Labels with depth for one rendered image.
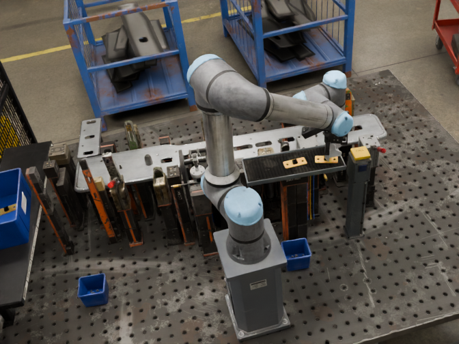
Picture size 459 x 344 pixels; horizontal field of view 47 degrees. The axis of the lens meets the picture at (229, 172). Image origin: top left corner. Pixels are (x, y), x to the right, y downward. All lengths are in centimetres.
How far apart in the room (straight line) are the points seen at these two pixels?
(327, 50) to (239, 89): 330
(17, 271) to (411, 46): 393
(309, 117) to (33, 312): 142
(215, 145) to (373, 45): 359
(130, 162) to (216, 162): 80
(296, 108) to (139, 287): 112
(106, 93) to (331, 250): 273
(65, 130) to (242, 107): 322
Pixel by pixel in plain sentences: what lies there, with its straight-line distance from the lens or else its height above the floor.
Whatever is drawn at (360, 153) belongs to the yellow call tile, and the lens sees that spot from 203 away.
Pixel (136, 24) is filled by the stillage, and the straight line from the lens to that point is 464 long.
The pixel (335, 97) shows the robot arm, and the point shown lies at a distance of 177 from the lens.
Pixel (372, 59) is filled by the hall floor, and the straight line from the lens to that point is 483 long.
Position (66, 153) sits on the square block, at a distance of 246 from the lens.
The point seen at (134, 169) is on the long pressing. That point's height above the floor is 100.
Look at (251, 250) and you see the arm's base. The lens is 171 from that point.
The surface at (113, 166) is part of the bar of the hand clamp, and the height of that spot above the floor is 115.
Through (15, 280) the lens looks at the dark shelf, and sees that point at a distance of 205.
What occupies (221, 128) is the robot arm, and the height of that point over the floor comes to 154.
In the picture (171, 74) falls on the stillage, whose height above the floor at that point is 16.
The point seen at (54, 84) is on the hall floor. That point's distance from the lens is 515.
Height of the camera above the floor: 249
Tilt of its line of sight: 42 degrees down
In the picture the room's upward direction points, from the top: 8 degrees counter-clockwise
